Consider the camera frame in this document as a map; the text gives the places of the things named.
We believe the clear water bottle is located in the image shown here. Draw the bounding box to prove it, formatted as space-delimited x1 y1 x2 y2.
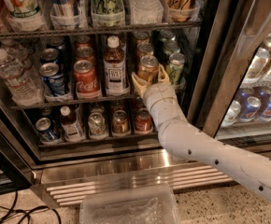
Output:
0 49 44 106
1 39 29 62

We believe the blue pepsi can front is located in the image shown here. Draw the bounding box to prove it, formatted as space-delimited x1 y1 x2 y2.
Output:
39 63 69 97

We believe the clear plastic bin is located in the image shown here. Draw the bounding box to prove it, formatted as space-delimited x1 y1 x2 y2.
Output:
79 185 181 224

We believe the silver can right fridge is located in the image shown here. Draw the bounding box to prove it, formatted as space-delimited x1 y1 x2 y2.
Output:
221 100 241 127

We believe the gold cans top shelf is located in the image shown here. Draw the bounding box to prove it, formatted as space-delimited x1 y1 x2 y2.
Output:
165 0 199 22

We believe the red cola can front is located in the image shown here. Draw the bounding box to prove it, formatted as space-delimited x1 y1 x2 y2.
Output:
73 60 100 94

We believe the blue pepsi can back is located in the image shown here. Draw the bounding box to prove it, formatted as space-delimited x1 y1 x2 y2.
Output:
47 37 65 50

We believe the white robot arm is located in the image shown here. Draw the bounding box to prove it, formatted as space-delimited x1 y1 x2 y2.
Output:
132 67 271 202

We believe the black floor cable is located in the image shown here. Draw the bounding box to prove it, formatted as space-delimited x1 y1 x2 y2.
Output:
0 189 63 224

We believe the green can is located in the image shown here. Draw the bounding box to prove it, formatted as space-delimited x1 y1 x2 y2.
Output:
158 30 176 42
165 52 187 85
163 40 180 60

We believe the silver can bottom shelf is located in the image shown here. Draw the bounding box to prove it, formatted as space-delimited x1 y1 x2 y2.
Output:
88 113 107 139

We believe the right glass fridge door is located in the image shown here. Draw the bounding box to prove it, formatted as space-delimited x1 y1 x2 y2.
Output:
201 0 271 136

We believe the red cola can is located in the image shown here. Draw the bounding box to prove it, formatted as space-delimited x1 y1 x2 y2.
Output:
73 60 100 94
75 35 92 48
76 47 95 63

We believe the green can back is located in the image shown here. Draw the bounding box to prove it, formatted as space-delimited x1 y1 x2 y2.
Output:
158 30 176 42

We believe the red cola can middle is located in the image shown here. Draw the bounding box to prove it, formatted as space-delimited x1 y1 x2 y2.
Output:
76 47 95 63

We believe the blue pepsi can middle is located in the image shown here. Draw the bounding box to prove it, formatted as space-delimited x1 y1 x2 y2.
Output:
40 49 59 63

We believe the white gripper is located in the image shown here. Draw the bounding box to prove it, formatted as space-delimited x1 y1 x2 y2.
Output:
131 64 184 129

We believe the blue cans top shelf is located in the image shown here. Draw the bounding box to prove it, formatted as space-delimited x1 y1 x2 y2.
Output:
50 0 87 30

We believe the green can front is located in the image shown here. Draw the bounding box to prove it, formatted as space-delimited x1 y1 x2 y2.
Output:
165 52 187 85

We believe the green cans top shelf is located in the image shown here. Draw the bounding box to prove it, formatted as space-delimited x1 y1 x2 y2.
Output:
91 0 125 27

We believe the clear water bottle back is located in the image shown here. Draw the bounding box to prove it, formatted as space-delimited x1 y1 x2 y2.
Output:
1 39 29 62

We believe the orange gold soda can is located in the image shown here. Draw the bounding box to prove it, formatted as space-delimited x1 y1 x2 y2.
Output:
137 55 159 83

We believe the water bottle top shelf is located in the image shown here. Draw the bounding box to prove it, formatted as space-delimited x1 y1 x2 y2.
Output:
129 0 164 24

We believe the clear water bottle front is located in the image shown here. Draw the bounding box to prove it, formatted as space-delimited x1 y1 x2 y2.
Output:
0 49 44 106

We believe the brown tea bottle white cap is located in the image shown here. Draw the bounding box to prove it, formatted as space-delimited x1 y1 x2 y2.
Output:
104 35 127 95

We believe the blue pepsi can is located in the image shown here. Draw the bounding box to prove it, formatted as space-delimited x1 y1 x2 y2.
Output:
39 63 69 97
40 49 59 63
47 37 65 50

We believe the red cola can back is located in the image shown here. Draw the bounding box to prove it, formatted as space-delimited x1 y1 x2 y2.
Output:
75 35 92 48

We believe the green can middle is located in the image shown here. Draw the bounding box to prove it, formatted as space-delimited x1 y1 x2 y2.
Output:
163 40 180 60

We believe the brown can bottom shelf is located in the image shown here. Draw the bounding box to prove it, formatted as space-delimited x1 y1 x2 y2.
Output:
112 110 130 134

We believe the blue can bottom shelf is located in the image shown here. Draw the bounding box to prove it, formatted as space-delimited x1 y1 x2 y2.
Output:
36 118 61 142

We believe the steel fridge base grille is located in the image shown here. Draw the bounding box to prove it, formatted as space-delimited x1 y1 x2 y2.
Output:
31 149 231 208

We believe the small tea bottle bottom shelf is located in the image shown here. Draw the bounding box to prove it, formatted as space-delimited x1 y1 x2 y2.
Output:
60 105 84 142

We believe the red can bottom shelf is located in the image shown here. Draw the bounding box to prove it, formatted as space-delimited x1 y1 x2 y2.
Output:
135 108 152 134

